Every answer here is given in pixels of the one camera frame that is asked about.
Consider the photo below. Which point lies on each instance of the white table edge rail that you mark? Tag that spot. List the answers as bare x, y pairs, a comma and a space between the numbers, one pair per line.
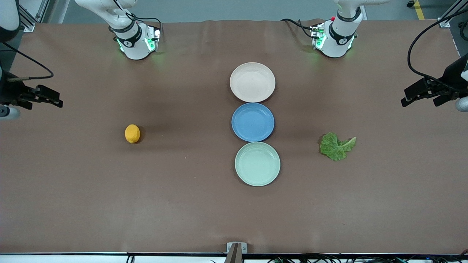
55, 259

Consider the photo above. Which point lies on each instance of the green lettuce leaf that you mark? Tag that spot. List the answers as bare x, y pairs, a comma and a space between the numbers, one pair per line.
332, 148

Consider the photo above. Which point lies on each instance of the blue plate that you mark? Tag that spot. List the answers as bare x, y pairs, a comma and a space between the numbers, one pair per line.
252, 122

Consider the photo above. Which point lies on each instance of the aluminium frame profile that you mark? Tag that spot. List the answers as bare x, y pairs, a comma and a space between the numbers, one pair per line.
28, 23
444, 22

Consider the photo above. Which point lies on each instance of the yellow lemon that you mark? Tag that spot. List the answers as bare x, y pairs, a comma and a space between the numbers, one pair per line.
132, 134

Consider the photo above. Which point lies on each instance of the black caster wheel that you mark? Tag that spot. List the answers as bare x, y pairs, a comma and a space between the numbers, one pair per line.
411, 3

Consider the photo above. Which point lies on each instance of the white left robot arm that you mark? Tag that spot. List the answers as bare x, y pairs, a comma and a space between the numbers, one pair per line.
336, 44

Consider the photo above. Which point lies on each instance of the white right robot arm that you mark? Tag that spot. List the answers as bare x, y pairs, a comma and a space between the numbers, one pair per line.
135, 47

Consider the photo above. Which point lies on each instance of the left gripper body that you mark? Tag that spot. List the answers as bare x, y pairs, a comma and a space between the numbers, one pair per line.
448, 88

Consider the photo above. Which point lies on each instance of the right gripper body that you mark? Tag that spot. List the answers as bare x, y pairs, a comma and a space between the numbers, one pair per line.
10, 92

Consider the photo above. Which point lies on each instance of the beige plate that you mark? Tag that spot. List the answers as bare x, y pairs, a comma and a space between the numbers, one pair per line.
252, 82

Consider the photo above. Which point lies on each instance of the pale green plate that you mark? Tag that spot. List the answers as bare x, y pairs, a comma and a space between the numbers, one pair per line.
257, 164

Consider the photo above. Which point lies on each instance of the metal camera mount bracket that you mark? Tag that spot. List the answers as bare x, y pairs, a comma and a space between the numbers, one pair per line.
229, 246

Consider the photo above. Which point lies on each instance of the brown table cover sheet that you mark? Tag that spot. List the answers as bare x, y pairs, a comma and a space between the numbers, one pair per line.
146, 182

